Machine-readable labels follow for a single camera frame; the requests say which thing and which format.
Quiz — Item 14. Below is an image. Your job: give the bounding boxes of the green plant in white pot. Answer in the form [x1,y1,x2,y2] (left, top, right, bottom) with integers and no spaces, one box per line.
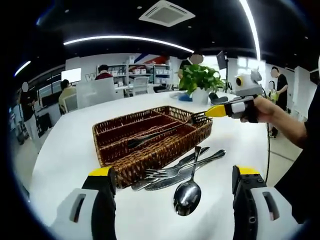
[178,63,227,106]

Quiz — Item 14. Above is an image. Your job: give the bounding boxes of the white mesh office chair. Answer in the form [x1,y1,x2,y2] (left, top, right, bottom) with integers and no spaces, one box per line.
[132,75,150,96]

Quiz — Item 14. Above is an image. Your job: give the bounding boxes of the white storage shelves with boxes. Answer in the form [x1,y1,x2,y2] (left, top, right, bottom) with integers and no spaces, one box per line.
[107,56,173,88]

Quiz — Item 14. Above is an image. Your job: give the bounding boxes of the black monitor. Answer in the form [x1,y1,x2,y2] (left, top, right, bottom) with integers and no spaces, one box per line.
[41,91,62,108]

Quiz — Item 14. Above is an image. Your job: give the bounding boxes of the white translucent chair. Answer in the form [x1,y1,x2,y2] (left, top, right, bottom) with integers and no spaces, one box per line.
[75,77,118,110]

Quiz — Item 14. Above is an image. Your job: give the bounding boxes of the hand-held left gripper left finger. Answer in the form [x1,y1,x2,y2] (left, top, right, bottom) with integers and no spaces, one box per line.
[49,166,117,240]

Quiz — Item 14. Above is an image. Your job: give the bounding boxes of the silver fork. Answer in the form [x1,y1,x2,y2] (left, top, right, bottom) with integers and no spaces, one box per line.
[127,111,212,149]
[144,149,227,180]

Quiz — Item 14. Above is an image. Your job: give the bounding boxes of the bright white screen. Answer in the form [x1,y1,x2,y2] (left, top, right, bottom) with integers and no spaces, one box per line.
[61,67,82,83]

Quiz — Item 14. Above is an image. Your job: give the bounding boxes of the black studio light on stand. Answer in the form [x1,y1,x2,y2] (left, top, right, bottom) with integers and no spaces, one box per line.
[216,50,230,88]

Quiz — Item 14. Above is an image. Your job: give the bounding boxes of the silver spoon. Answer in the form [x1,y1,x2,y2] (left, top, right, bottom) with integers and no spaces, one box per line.
[172,145,203,217]

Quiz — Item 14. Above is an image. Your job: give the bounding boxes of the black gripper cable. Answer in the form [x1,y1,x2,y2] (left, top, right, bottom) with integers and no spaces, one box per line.
[264,121,273,185]

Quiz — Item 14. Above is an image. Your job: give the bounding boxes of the person's right hand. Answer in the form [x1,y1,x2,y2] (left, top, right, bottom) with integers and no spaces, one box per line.
[240,96,278,124]

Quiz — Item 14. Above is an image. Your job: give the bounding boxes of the silver table knife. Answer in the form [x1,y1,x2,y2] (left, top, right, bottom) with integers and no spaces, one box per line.
[131,146,211,192]
[144,149,218,192]

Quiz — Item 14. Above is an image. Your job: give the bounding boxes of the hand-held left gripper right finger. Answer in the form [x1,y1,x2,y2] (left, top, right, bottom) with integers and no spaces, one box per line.
[231,164,301,240]

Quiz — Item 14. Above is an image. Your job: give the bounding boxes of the ceiling air conditioner unit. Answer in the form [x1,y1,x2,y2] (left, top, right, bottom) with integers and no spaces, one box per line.
[138,0,196,28]

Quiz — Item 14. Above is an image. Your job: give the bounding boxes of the brown wicker storage basket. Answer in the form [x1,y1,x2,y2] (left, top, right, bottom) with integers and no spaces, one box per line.
[92,105,214,189]

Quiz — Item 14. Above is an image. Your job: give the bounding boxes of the white ceiling light strip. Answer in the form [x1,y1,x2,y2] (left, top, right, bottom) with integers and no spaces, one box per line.
[14,60,32,77]
[63,34,195,54]
[238,0,262,61]

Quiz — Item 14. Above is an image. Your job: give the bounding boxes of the dark grey pouch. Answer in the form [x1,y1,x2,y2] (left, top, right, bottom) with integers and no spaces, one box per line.
[208,92,229,104]

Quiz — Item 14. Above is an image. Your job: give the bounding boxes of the operator in black shirt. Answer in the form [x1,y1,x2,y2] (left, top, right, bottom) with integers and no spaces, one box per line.
[273,83,320,225]

